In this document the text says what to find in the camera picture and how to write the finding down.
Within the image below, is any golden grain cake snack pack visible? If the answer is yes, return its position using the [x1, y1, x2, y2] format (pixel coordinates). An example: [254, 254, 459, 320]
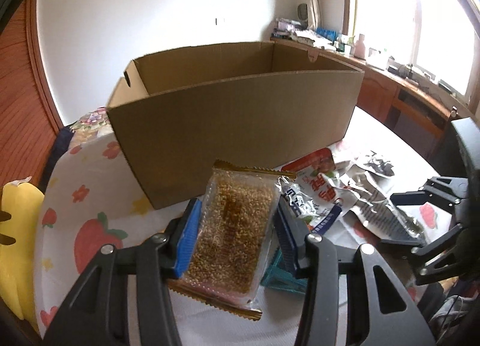
[168, 160, 296, 321]

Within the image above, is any teal snack packet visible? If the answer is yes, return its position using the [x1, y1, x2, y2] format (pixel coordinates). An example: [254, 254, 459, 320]
[260, 248, 308, 295]

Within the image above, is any white red snack bag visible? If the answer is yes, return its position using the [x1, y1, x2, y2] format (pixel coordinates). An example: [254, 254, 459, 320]
[281, 147, 360, 235]

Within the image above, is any wooden side cabinet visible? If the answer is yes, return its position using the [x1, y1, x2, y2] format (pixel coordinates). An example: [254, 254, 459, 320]
[270, 37, 453, 160]

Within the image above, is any white strawberry print sheet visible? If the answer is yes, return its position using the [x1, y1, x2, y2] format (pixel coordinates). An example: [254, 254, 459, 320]
[34, 108, 435, 345]

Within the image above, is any brown cardboard box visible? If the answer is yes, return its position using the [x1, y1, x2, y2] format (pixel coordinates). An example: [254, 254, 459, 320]
[106, 42, 364, 209]

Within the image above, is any floral quilt blanket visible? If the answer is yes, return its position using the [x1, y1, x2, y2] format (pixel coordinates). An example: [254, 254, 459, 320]
[68, 107, 113, 150]

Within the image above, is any dark blue blanket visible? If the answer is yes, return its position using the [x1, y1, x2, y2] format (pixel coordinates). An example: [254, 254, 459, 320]
[37, 126, 74, 193]

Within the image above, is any yellow plush toy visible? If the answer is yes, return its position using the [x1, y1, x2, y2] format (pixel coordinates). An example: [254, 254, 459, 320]
[1, 180, 44, 331]

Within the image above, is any pink bottle on cabinet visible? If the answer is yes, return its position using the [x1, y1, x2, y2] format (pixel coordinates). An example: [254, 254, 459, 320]
[354, 34, 367, 60]

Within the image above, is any red-brown wooden wardrobe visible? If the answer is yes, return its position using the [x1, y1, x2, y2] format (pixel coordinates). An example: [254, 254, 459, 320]
[0, 0, 63, 185]

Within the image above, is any pile of papers on cabinet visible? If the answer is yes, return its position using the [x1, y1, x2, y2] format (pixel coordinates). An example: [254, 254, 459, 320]
[271, 18, 335, 51]

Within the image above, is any window with frame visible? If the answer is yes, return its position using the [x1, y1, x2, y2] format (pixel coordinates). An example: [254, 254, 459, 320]
[351, 0, 479, 106]

